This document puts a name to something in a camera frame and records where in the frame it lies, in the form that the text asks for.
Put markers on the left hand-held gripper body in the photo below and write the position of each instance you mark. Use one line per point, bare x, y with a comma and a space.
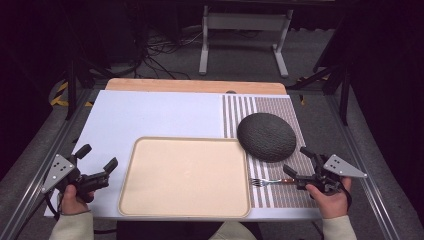
59, 169

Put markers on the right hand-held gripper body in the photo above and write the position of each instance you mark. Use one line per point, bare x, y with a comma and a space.
340, 166

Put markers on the dark grey round plate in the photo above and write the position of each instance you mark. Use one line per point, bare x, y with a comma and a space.
266, 137

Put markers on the beige plastic tray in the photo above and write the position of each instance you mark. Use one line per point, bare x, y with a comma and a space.
185, 176

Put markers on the person's left hand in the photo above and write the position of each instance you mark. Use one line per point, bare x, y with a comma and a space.
71, 201

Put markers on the person's right hand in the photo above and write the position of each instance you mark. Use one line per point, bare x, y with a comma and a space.
330, 205

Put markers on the striped brown placemat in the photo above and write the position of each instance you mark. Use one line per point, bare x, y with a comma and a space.
283, 113

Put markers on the yellow black floor tape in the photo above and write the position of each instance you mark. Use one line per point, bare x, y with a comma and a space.
61, 96

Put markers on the white board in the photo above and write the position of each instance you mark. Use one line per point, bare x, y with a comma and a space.
150, 113

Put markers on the black tripod stand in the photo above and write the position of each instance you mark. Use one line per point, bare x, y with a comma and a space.
343, 90
70, 86

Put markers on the person's legs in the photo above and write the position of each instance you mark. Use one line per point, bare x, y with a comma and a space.
233, 232

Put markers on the wooden board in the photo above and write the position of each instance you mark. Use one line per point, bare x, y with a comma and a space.
193, 86

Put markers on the white metal stand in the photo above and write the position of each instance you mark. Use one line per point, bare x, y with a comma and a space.
245, 21

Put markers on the aluminium rail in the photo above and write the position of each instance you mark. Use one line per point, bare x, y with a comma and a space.
360, 156
40, 166

